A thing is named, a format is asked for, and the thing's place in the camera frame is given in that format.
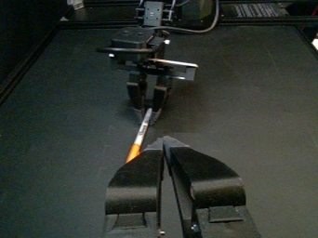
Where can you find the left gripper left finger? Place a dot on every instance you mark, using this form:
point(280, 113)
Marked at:
point(134, 182)

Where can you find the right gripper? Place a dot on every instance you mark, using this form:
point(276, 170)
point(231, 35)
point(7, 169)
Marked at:
point(138, 46)

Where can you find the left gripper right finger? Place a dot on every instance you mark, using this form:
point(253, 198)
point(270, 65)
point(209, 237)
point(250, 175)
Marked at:
point(211, 182)

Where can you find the grey marker pen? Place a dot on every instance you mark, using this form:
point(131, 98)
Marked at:
point(141, 133)

